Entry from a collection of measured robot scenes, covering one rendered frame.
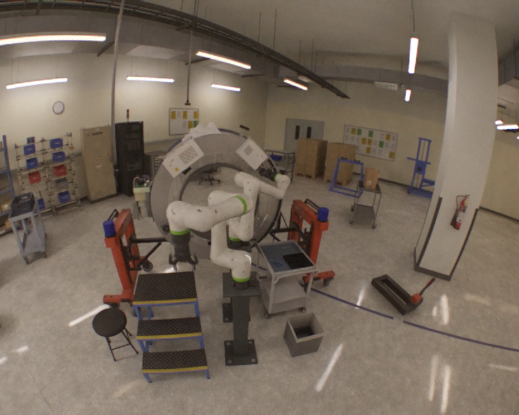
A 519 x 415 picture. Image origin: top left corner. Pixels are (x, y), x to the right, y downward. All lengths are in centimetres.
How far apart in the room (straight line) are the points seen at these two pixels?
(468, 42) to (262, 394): 488
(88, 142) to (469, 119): 750
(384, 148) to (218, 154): 893
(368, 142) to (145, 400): 1058
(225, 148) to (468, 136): 327
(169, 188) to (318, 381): 229
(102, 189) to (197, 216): 577
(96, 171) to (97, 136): 87
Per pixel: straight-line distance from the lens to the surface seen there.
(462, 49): 406
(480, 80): 399
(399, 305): 311
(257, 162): 222
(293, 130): 1161
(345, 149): 815
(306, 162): 865
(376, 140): 1054
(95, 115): 699
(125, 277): 269
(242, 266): 150
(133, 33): 492
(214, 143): 224
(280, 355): 238
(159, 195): 236
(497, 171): 1157
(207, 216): 94
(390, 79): 657
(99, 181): 654
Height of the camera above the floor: 200
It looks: 22 degrees down
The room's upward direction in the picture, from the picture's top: 3 degrees clockwise
